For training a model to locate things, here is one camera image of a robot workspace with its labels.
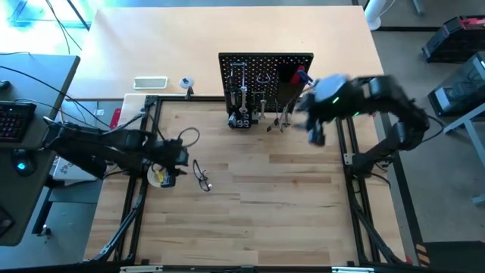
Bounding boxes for black computer keyboard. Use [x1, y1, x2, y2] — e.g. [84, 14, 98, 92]
[0, 100, 37, 144]

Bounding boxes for dark grey equipment case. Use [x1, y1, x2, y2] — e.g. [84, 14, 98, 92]
[427, 51, 485, 118]

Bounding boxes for black case with red lid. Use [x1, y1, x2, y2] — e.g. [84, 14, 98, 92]
[421, 14, 485, 64]

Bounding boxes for grey office desk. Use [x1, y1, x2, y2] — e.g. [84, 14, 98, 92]
[0, 52, 81, 247]

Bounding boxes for black pegboard bin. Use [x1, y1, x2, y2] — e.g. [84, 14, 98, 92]
[278, 64, 309, 114]

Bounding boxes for black diagonal support beam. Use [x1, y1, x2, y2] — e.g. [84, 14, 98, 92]
[44, 143, 109, 181]

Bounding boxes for white pedestal base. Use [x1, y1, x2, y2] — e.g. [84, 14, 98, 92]
[363, 0, 397, 32]

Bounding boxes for blue T-handle hex key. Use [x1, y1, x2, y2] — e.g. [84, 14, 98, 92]
[297, 67, 315, 86]

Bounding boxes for black perforated pegboard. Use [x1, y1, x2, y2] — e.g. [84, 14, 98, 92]
[218, 52, 314, 115]

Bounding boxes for black aluminium table frame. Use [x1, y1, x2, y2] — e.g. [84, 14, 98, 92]
[85, 87, 408, 273]

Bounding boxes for black mouse with blue light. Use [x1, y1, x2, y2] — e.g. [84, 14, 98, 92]
[10, 149, 37, 178]

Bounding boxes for clear black-framed safety glasses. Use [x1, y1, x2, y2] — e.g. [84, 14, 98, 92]
[192, 158, 214, 193]

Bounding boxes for white cardboard box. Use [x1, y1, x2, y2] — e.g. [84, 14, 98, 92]
[52, 155, 114, 182]

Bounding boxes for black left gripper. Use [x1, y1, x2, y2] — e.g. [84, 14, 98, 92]
[155, 138, 190, 177]

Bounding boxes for red frame clamp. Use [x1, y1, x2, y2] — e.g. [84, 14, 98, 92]
[108, 107, 123, 130]

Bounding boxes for pair of hanging wrenches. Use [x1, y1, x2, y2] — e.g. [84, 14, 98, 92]
[230, 62, 248, 100]

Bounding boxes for white masking tape roll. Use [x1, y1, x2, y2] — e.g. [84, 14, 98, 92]
[146, 165, 167, 190]

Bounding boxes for grey metal table frame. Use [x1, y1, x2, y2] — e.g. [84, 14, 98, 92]
[442, 102, 485, 206]

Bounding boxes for white rectangular tray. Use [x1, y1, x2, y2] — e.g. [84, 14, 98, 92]
[133, 76, 169, 90]

